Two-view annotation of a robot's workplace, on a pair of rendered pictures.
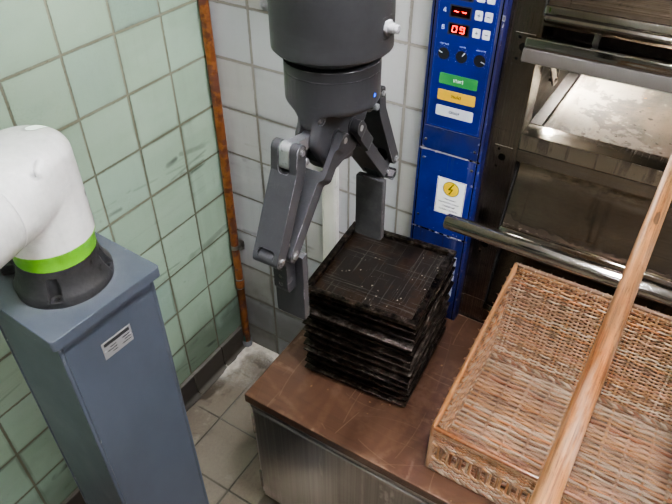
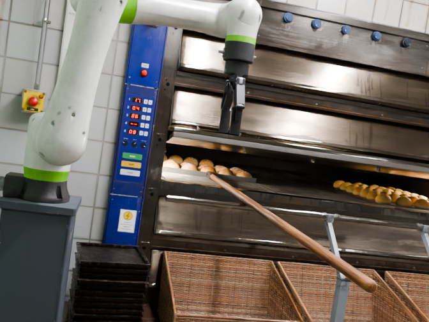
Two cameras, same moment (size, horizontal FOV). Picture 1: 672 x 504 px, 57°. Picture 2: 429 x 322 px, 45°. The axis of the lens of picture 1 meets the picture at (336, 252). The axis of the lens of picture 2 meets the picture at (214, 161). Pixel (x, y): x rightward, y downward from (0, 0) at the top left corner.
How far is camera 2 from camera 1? 137 cm
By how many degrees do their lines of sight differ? 54
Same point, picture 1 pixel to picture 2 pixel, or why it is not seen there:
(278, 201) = (240, 91)
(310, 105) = (240, 71)
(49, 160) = not seen: hidden behind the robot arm
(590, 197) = (193, 208)
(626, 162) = (207, 186)
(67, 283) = (63, 190)
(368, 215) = (225, 124)
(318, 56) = (247, 57)
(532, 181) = (166, 206)
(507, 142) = (154, 186)
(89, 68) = not seen: outside the picture
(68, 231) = not seen: hidden behind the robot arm
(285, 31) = (239, 52)
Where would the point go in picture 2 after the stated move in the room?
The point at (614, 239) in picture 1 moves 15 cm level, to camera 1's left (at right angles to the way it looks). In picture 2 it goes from (207, 225) to (184, 226)
